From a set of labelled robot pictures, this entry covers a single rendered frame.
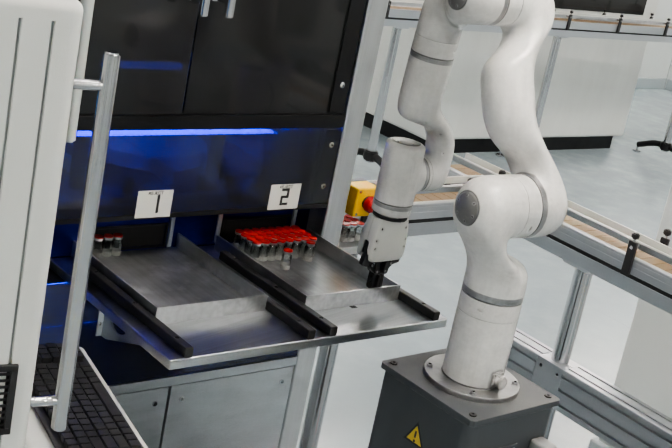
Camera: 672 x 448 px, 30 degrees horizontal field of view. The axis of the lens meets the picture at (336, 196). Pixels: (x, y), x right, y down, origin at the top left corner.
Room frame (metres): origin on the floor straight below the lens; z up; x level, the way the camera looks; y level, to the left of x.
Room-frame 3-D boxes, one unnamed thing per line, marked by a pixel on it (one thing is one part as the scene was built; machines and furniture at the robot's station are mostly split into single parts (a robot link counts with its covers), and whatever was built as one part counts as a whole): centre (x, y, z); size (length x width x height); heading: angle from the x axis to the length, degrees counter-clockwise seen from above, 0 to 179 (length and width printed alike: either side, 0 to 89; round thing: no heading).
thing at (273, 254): (2.66, 0.09, 0.90); 0.18 x 0.02 x 0.05; 132
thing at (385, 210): (2.53, -0.12, 1.09); 0.09 x 0.08 x 0.03; 132
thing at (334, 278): (2.60, 0.03, 0.90); 0.34 x 0.26 x 0.04; 42
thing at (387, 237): (2.53, -0.12, 1.03); 0.10 x 0.08 x 0.11; 132
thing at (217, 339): (2.45, 0.13, 0.87); 0.70 x 0.48 x 0.02; 132
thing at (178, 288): (2.39, 0.31, 0.90); 0.34 x 0.26 x 0.04; 42
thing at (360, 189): (2.87, -0.05, 0.99); 0.08 x 0.07 x 0.07; 42
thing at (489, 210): (2.24, -0.31, 1.16); 0.19 x 0.12 x 0.24; 128
